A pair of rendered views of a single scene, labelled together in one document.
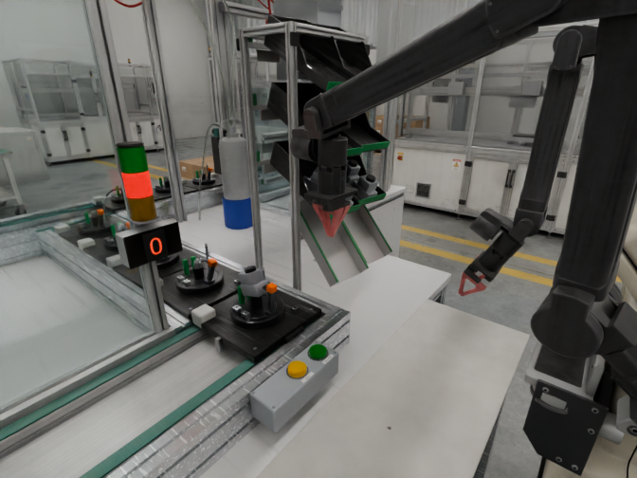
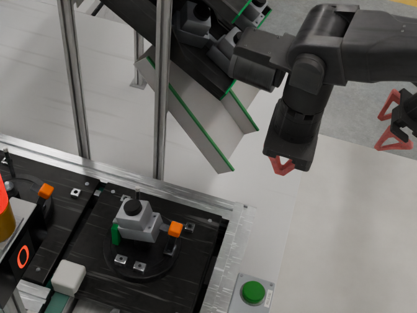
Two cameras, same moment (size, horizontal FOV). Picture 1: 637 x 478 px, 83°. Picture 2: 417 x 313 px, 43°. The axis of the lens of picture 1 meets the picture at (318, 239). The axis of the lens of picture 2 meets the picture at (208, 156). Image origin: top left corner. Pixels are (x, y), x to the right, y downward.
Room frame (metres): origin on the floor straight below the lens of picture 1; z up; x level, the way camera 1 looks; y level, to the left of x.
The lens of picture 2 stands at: (0.32, 0.31, 1.83)
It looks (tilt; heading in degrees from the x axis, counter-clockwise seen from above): 50 degrees down; 331
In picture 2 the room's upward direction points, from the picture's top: 8 degrees clockwise
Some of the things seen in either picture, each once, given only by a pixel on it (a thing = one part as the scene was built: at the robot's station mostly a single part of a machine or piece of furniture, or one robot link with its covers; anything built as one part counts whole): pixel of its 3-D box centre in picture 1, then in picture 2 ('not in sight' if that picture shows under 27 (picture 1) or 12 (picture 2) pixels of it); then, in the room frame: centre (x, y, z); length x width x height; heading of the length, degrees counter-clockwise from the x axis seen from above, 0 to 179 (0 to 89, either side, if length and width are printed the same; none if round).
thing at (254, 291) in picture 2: (318, 353); (252, 293); (0.65, 0.00, 0.96); 0.04 x 0.04 x 0.02
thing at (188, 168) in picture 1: (220, 174); not in sight; (5.97, 1.64, 0.20); 1.20 x 0.80 x 0.41; 51
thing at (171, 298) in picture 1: (198, 270); (10, 195); (0.96, 0.36, 1.01); 0.24 x 0.24 x 0.13; 51
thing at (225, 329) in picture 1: (258, 316); (142, 251); (0.80, 0.16, 0.96); 0.24 x 0.24 x 0.02; 51
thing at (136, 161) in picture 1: (133, 158); not in sight; (0.72, 0.37, 1.38); 0.05 x 0.05 x 0.05
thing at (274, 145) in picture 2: (332, 182); (298, 118); (0.71, -0.03, 1.34); 0.10 x 0.07 x 0.07; 141
